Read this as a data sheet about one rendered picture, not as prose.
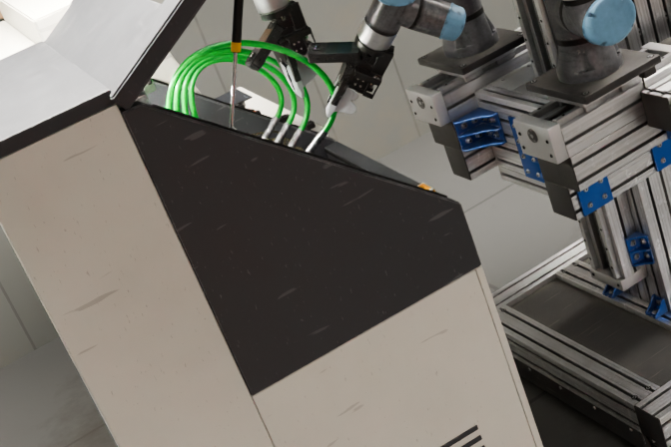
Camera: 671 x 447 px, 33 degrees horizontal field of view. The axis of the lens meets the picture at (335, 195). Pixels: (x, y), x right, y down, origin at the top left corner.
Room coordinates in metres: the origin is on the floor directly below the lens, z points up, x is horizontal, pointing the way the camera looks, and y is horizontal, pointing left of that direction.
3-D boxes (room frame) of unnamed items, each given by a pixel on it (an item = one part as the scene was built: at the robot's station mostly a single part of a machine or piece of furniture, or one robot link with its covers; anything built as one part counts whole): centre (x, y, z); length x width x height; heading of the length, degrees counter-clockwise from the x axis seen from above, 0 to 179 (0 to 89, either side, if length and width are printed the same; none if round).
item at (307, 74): (2.46, -0.03, 1.26); 0.06 x 0.03 x 0.09; 107
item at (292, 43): (2.48, -0.03, 1.36); 0.09 x 0.08 x 0.12; 107
